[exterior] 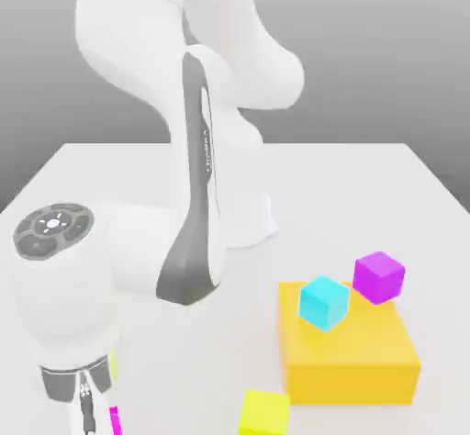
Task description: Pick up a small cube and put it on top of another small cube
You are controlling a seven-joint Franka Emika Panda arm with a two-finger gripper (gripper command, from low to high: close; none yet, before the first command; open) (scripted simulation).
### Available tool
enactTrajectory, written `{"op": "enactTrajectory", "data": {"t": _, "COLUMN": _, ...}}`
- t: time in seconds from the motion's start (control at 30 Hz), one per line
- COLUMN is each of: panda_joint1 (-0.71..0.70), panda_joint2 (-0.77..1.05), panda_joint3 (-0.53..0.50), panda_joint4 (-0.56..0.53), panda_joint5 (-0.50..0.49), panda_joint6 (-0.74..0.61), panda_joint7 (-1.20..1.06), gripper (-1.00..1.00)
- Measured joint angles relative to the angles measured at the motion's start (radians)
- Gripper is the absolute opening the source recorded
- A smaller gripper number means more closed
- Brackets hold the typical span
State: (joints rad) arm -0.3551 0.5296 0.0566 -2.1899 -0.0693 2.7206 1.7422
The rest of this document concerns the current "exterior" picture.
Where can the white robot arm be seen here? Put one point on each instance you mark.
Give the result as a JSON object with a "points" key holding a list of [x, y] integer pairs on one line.
{"points": [[147, 75]]}

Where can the small cyan cube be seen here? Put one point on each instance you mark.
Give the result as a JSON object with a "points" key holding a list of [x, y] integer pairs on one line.
{"points": [[323, 303]]}

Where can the small purple cube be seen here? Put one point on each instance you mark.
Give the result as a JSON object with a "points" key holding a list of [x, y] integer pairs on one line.
{"points": [[378, 277]]}

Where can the small yellow cube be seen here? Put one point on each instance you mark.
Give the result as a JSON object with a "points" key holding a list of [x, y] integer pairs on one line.
{"points": [[264, 413], [113, 367]]}

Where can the small magenta cube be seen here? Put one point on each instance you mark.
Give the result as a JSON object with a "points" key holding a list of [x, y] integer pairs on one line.
{"points": [[115, 422]]}

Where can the large orange box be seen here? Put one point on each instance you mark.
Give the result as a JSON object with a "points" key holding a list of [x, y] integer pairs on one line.
{"points": [[352, 365]]}

